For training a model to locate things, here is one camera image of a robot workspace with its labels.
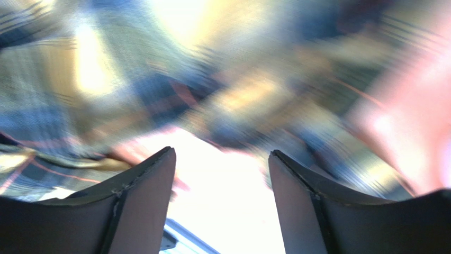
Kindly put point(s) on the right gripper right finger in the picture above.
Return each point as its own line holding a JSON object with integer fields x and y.
{"x": 319, "y": 215}

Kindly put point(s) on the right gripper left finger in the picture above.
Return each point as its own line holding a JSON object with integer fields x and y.
{"x": 123, "y": 214}

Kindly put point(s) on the yellow plaid long sleeve shirt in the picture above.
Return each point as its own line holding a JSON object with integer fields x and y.
{"x": 360, "y": 89}

